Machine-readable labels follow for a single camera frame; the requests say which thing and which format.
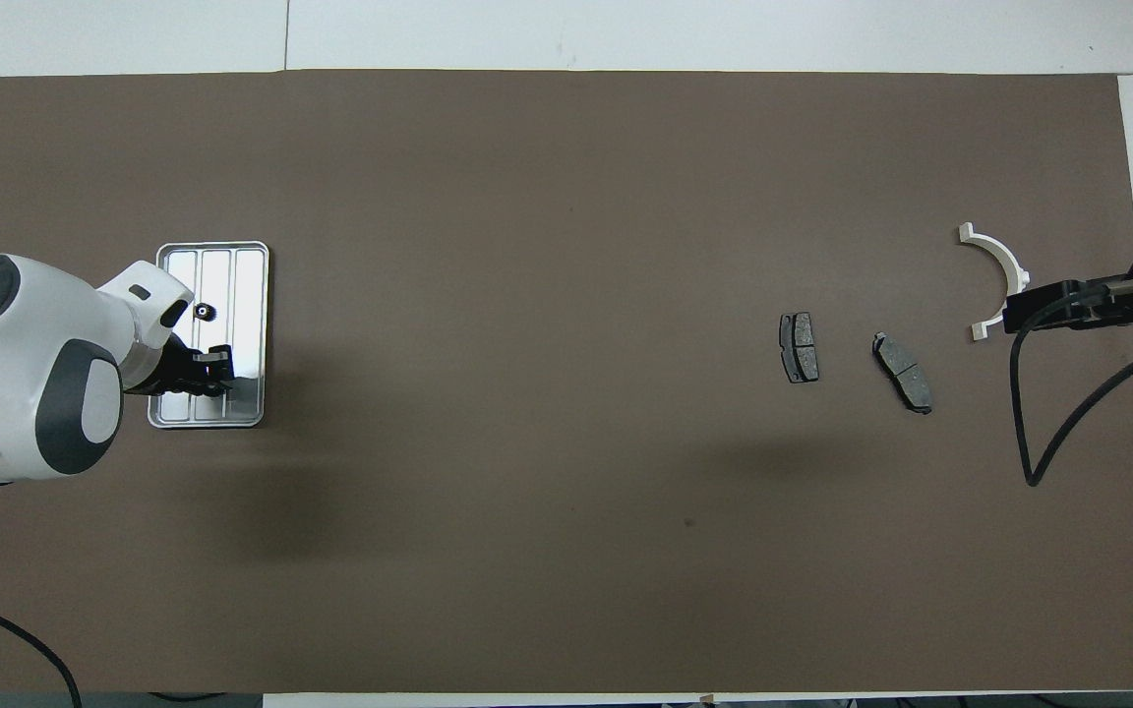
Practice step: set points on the brown table mat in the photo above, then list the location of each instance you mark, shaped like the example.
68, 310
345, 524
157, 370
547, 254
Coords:
566, 177

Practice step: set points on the rectangular grey brake pad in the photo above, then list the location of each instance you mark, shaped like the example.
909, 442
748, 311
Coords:
801, 349

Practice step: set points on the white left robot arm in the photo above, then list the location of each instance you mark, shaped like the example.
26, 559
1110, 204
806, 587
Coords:
26, 354

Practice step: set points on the silver metal tray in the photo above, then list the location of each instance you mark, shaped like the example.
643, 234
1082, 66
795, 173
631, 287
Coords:
247, 295

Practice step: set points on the elongated grey brake pad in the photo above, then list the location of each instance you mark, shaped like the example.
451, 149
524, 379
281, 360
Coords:
904, 374

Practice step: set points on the white semicircular plastic bracket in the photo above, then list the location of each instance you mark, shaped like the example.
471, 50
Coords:
999, 254

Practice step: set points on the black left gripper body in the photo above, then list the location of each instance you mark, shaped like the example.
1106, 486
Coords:
171, 369

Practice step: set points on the small black bearing gear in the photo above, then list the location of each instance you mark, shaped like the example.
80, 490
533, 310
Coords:
204, 312

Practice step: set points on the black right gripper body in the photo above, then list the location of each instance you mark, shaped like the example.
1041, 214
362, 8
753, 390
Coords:
1083, 305

